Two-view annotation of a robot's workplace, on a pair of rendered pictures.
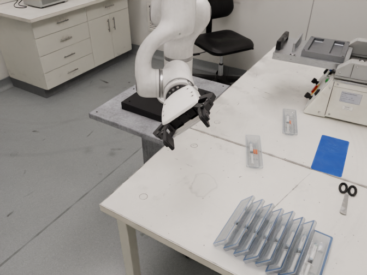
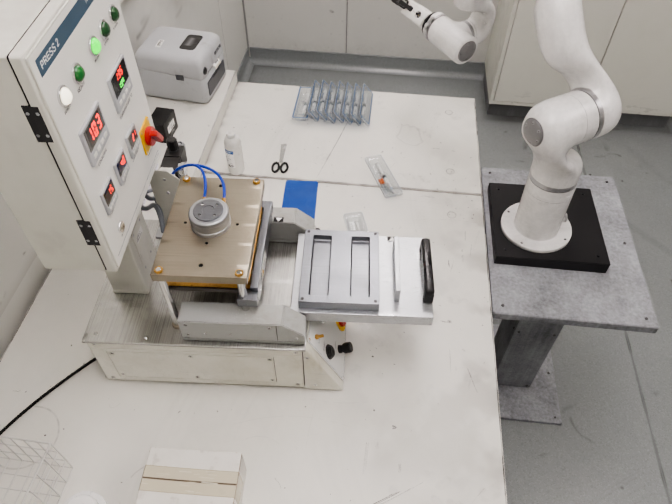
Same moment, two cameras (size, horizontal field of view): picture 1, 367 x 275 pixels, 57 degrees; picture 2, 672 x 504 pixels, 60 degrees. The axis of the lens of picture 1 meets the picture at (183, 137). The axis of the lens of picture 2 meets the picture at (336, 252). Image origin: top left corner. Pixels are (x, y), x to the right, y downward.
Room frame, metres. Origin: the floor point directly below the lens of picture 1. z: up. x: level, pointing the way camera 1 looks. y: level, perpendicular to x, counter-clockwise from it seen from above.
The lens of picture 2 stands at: (2.08, -0.95, 1.95)
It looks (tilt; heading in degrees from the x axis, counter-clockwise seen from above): 49 degrees down; 154
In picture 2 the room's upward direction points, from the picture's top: 1 degrees clockwise
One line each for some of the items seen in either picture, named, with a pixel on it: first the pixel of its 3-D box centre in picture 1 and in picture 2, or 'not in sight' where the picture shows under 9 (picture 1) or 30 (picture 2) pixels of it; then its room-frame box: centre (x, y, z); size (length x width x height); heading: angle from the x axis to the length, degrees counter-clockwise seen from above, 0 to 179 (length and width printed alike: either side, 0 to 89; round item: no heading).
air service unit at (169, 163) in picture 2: not in sight; (177, 171); (1.00, -0.84, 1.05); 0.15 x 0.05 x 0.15; 152
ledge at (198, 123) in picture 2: not in sight; (161, 146); (0.54, -0.83, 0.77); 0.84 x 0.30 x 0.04; 148
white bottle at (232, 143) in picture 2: not in sight; (233, 151); (0.72, -0.64, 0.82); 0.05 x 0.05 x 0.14
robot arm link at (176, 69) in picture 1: (176, 82); (454, 40); (0.83, 0.02, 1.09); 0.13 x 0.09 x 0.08; 5
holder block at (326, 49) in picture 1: (325, 48); (340, 268); (1.38, -0.60, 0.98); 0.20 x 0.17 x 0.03; 152
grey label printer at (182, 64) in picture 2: not in sight; (182, 63); (0.28, -0.66, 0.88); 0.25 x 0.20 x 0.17; 52
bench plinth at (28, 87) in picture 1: (75, 65); not in sight; (3.38, 1.16, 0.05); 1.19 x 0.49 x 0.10; 148
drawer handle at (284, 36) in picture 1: (282, 40); (426, 269); (1.46, -0.44, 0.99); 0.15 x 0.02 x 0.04; 152
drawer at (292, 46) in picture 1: (313, 49); (362, 272); (1.40, -0.56, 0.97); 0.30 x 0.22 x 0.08; 62
